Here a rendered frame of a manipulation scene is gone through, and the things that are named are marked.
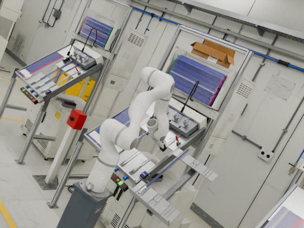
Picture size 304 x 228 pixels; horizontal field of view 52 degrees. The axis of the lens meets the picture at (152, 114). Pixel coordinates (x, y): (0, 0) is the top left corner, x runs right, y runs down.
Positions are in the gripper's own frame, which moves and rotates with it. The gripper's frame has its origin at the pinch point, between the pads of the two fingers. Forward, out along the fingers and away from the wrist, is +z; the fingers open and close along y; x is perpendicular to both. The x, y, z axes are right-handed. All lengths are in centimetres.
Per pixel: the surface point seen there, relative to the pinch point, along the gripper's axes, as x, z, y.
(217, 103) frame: -52, -10, -11
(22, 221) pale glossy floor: 110, 9, 46
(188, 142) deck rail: -17.8, 4.0, -9.9
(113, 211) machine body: 56, 48, 21
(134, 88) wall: -98, 141, 216
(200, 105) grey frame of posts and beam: -46.8, -2.9, 2.3
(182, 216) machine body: 13, 89, -9
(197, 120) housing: -35.3, -0.9, -4.2
